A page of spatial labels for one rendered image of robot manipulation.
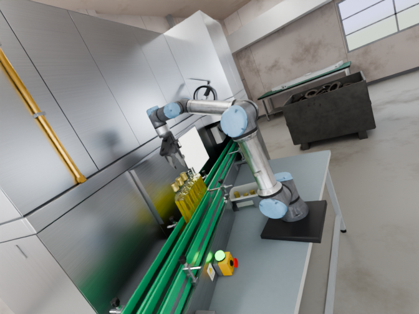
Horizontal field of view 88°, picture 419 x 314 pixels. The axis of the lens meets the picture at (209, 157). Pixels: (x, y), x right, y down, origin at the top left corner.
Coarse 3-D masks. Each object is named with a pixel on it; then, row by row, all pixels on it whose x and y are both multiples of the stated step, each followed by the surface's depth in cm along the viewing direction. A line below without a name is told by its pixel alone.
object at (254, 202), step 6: (246, 198) 136; (252, 198) 134; (258, 198) 133; (234, 204) 140; (240, 204) 139; (246, 204) 138; (252, 204) 136; (258, 204) 135; (234, 210) 142; (240, 210) 141
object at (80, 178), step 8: (0, 48) 71; (0, 56) 71; (8, 64) 72; (8, 72) 73; (16, 80) 73; (24, 88) 74; (24, 96) 75; (32, 104) 76; (40, 112) 77; (40, 120) 77; (48, 128) 78; (56, 136) 79; (56, 144) 79; (64, 152) 81; (72, 160) 82; (72, 168) 82; (80, 176) 83
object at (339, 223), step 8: (328, 176) 168; (328, 184) 171; (336, 200) 174; (336, 208) 177; (336, 216) 177; (336, 224) 169; (344, 224) 182; (336, 232) 162; (344, 232) 183; (336, 240) 156; (336, 248) 150; (336, 256) 145; (336, 264) 142; (336, 272) 139; (328, 288) 128; (328, 296) 124; (328, 304) 120; (328, 312) 117
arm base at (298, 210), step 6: (300, 198) 109; (294, 204) 106; (300, 204) 107; (306, 204) 111; (288, 210) 107; (294, 210) 107; (300, 210) 106; (306, 210) 108; (288, 216) 108; (294, 216) 106; (300, 216) 106
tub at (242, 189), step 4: (244, 184) 151; (248, 184) 150; (252, 184) 149; (256, 184) 148; (232, 188) 154; (236, 188) 153; (240, 188) 152; (244, 188) 151; (248, 188) 150; (252, 188) 150; (256, 188) 148; (232, 192) 152; (240, 192) 153; (244, 192) 152; (248, 192) 151; (256, 192) 149; (232, 196) 149; (244, 196) 136; (248, 196) 134; (252, 196) 134; (232, 200) 139
